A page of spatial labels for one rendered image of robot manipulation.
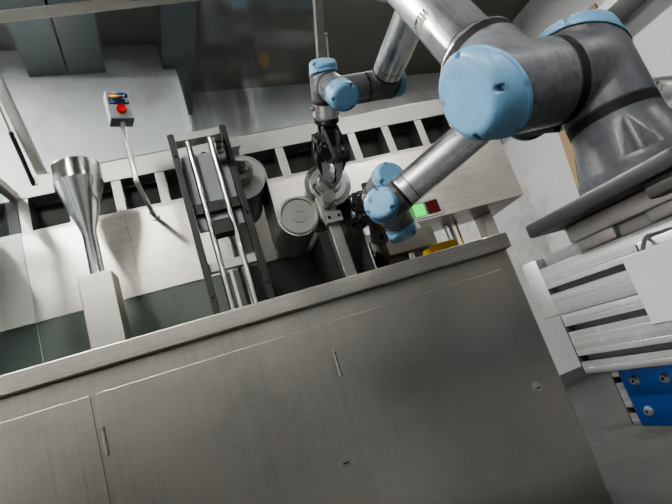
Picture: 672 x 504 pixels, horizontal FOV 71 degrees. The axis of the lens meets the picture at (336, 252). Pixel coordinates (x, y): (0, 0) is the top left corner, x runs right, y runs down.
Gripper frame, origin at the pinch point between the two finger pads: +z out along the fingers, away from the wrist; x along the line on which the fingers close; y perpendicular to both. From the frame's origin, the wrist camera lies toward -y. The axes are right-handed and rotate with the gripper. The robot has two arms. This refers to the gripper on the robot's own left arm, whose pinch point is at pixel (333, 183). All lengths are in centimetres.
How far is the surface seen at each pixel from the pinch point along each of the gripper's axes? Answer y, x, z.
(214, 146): 6.8, 31.7, -15.8
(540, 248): 142, -239, 188
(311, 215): -2.4, 8.4, 7.8
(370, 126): 51, -35, 6
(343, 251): -16.7, 3.8, 13.4
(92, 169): 26, 67, -8
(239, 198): -6.7, 29.1, -5.5
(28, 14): 56, 73, -47
